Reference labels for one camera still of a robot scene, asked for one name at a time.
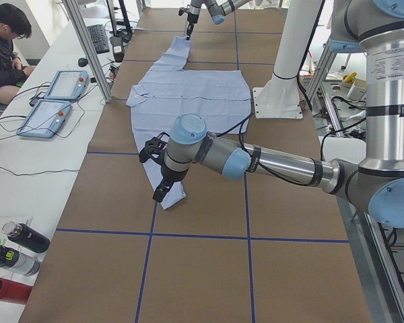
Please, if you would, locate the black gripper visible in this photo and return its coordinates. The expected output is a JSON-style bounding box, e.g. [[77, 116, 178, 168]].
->
[[153, 165, 187, 203], [186, 13, 199, 40]]

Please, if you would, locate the light blue striped shirt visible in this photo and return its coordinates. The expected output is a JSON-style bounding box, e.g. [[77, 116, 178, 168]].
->
[[127, 36, 251, 209]]

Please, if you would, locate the black keyboard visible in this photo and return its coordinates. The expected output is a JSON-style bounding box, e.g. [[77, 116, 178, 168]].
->
[[86, 24, 110, 54]]

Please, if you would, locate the black computer mouse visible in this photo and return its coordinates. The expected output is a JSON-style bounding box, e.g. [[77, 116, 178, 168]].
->
[[77, 57, 88, 67]]

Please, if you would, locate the upper blue teach pendant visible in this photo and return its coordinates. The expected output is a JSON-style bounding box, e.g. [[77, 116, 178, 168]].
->
[[44, 70, 90, 101]]

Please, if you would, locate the blue teach pendant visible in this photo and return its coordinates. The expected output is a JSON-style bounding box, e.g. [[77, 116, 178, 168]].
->
[[44, 70, 90, 101], [16, 99, 72, 139]]

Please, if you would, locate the lower blue teach pendant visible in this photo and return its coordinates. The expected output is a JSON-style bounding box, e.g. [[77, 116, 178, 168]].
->
[[16, 99, 72, 139]]

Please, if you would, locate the grey black water bottle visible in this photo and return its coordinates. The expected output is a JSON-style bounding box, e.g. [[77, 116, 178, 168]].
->
[[0, 245, 40, 276]]

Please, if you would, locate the seated person in black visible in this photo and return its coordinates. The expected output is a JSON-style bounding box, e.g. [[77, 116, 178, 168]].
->
[[0, 3, 35, 105]]

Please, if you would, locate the red bottle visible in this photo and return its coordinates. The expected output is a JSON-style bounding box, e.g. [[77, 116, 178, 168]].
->
[[0, 277, 32, 305]]

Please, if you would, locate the white plastic chair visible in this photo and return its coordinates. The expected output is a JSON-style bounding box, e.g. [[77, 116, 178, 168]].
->
[[323, 137, 366, 164]]

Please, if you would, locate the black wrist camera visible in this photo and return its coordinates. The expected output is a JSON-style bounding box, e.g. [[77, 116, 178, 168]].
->
[[139, 132, 169, 165]]

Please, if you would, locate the grey aluminium frame post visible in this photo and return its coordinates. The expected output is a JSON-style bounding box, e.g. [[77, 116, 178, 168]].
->
[[63, 0, 112, 103]]

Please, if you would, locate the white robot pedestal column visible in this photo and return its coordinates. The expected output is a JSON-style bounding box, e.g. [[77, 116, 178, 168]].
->
[[253, 0, 325, 119]]

